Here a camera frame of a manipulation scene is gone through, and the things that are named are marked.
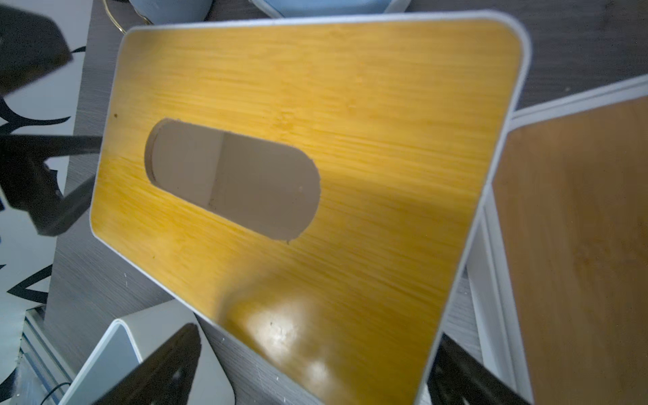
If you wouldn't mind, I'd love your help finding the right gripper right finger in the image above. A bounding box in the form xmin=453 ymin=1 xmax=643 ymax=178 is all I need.
xmin=427 ymin=334 xmax=530 ymax=405

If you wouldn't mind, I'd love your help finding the wood top tissue box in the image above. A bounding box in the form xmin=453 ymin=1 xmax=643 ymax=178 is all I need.
xmin=467 ymin=75 xmax=647 ymax=404

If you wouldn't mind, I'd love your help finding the yellow top tissue box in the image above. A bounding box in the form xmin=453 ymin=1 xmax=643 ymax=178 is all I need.
xmin=89 ymin=10 xmax=531 ymax=404

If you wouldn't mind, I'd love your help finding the grey top tissue box left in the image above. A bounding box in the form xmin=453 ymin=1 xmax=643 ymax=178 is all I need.
xmin=57 ymin=299 xmax=237 ymax=405

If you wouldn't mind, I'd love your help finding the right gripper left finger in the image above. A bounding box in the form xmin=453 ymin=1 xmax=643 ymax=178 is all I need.
xmin=96 ymin=323 xmax=202 ymax=405

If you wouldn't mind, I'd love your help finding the blue round alarm clock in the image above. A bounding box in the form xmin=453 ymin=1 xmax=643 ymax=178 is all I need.
xmin=101 ymin=0 xmax=214 ymax=35

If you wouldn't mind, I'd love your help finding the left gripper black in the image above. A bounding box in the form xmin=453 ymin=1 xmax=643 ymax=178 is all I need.
xmin=1 ymin=5 xmax=101 ymax=237

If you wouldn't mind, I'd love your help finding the blue glasses case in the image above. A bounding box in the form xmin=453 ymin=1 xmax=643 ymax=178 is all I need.
xmin=251 ymin=0 xmax=411 ymax=19

